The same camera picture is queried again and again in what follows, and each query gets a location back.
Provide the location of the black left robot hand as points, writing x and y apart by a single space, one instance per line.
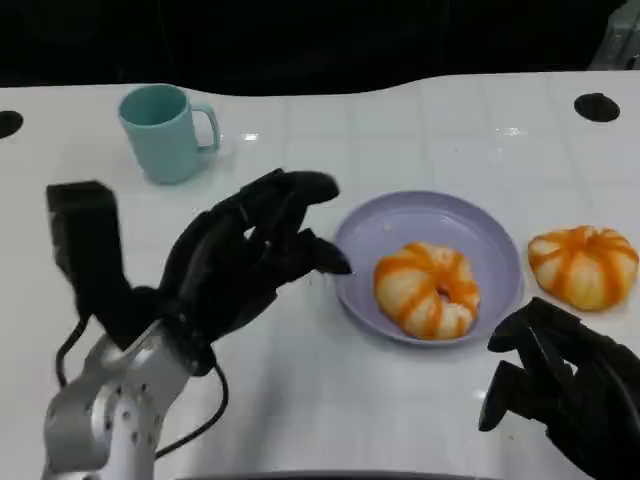
230 270

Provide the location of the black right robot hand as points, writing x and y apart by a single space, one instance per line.
595 390

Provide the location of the orange and white bread roll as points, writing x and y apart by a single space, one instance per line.
582 267
415 295

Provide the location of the pale green mug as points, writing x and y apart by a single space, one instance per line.
162 147

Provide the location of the lilac plate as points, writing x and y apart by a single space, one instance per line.
430 220

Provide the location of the grey background machine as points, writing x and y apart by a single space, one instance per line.
620 37

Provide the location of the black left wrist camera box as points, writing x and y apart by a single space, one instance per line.
90 250

